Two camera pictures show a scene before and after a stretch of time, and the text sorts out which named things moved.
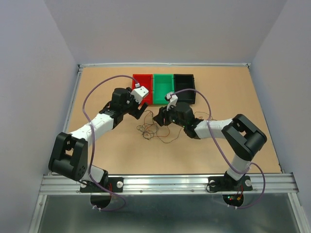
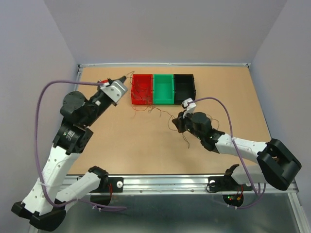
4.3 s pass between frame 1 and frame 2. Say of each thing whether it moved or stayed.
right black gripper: moved
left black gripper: moved
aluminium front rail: stayed
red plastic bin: stayed
